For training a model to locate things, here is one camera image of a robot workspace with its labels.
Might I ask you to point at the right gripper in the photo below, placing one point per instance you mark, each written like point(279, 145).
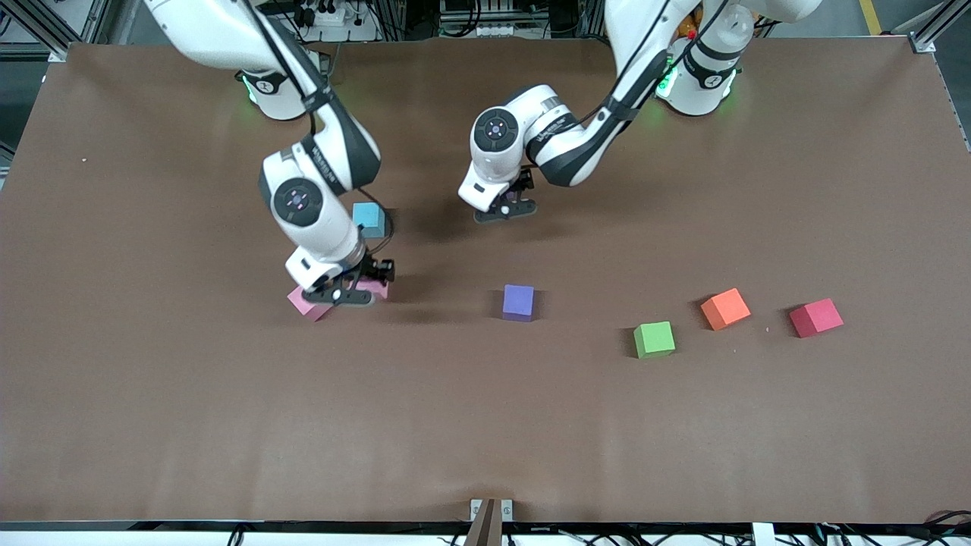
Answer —
point(377, 270)

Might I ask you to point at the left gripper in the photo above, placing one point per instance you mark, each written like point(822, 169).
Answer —
point(522, 182)

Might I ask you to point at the pink foam block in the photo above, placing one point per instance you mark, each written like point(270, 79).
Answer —
point(380, 289)
point(307, 305)

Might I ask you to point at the cyan foam block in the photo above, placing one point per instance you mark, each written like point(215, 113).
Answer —
point(372, 218)

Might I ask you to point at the purple foam block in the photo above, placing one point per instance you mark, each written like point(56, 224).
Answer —
point(518, 302)

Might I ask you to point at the green foam block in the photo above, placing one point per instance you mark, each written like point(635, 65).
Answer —
point(654, 339)

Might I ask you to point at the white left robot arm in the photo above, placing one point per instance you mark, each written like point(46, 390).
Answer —
point(569, 144)

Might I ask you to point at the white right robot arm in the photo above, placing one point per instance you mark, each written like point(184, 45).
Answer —
point(227, 30)

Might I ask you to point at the orange packaged goods pile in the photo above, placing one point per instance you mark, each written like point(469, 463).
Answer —
point(687, 27)

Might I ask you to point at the orange foam block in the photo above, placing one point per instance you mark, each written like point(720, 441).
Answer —
point(725, 309)

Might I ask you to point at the white power strip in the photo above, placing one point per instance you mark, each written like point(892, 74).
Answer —
point(337, 30)

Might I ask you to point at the red foam block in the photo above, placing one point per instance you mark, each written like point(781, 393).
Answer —
point(816, 318)

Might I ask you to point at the silver metal bracket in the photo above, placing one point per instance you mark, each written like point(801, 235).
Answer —
point(507, 509)

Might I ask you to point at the brown camera post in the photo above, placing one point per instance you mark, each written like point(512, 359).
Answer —
point(482, 531)

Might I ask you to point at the aluminium frame profile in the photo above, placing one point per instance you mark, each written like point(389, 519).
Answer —
point(941, 19)
point(58, 53)

